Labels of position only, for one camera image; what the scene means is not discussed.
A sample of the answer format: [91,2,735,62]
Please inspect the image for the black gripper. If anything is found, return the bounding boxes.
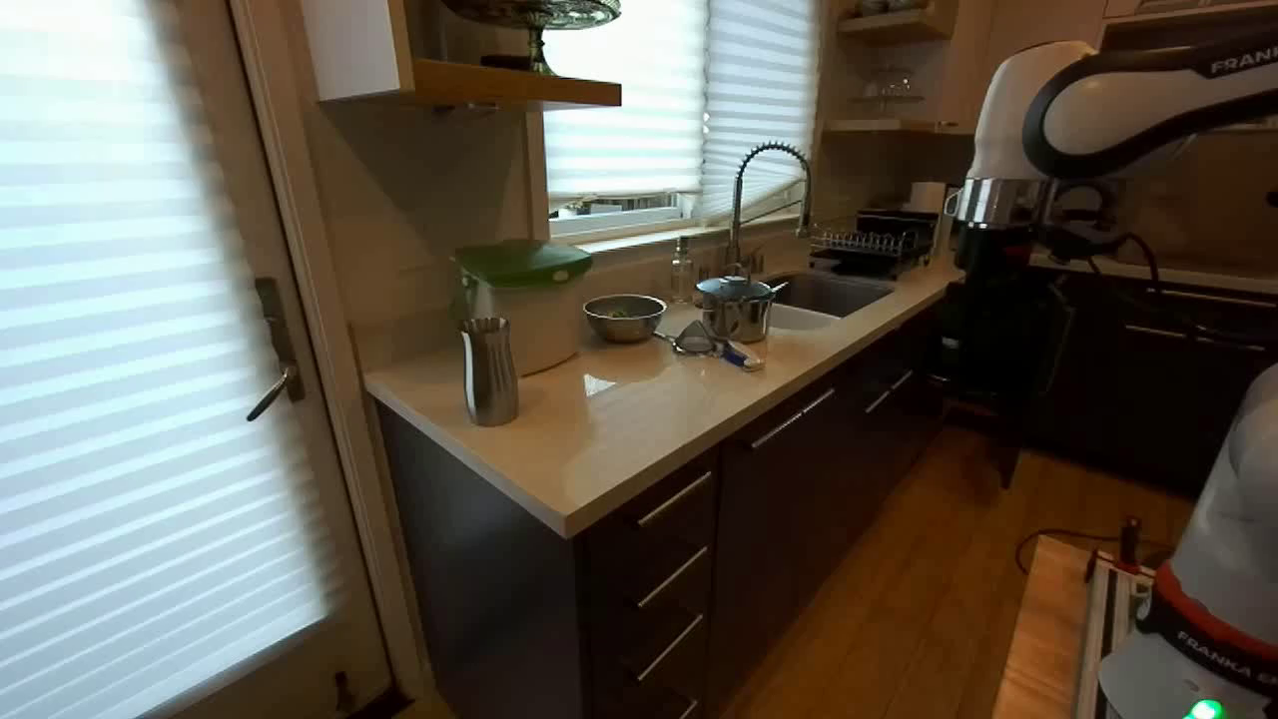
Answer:
[933,221,1070,415]

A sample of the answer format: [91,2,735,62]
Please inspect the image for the dark drawer with wooden interior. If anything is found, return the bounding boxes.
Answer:
[578,451,726,607]

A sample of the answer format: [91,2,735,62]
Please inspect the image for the black dish rack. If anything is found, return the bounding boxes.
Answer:
[811,203,943,282]

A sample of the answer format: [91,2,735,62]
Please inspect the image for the narrow dark cabinet door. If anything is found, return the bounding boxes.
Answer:
[841,315,945,535]

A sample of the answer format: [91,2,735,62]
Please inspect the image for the kitchen sink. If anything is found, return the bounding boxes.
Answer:
[767,267,899,322]

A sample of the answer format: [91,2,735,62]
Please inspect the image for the dark cabinet row with counter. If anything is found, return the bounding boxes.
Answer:
[931,255,1278,498]

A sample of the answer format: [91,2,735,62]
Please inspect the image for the glasses on shelf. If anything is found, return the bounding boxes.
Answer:
[856,62,927,107]

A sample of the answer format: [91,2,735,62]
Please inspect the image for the blue and white brush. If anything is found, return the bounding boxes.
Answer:
[715,337,767,376]

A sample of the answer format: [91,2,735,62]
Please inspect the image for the steel pot with lid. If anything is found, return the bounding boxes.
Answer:
[690,270,790,346]

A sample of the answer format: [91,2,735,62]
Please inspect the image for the curved steel faucet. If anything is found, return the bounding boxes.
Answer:
[723,138,818,281]

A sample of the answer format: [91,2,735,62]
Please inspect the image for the wide dark cabinet door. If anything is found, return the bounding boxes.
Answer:
[715,368,860,699]

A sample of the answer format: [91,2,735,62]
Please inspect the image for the small clear bottle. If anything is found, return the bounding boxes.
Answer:
[667,235,700,307]

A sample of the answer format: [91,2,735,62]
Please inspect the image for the narrow white window blind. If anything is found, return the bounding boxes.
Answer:
[700,0,818,222]

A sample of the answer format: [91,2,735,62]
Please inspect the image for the wooden robot mounting platform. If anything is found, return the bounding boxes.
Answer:
[989,530,1164,719]

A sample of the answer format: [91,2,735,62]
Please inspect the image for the steel bowl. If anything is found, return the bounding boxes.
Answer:
[578,293,671,346]

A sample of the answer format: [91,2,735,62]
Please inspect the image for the wide white window blind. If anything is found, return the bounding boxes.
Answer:
[539,0,710,206]

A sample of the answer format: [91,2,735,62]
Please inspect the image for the white container with green lid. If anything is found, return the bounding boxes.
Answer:
[453,235,598,379]

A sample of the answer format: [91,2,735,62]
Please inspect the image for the steel soap dispenser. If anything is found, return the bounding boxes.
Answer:
[454,270,522,430]

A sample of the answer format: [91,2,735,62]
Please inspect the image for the glass cake stand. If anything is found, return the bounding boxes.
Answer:
[435,0,626,76]

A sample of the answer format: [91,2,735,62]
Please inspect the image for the dark kitchen base cabinet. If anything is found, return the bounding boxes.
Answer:
[377,295,960,719]

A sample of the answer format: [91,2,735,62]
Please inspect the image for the white cabinet with wooden shelf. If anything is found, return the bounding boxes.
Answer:
[297,0,626,114]

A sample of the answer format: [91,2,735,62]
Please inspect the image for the door with white blind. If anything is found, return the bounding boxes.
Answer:
[0,0,445,719]

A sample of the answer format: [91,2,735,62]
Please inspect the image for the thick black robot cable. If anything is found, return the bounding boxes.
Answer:
[1043,185,1168,293]

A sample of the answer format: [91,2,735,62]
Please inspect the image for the open wooden wall shelves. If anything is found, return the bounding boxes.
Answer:
[818,0,977,145]

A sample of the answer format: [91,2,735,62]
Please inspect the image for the dark drawer with steel handle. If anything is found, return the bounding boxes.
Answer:
[578,523,723,680]
[624,672,715,719]
[582,595,718,719]

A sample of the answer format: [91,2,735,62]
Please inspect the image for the metal door handle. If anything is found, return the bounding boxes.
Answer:
[244,275,306,426]

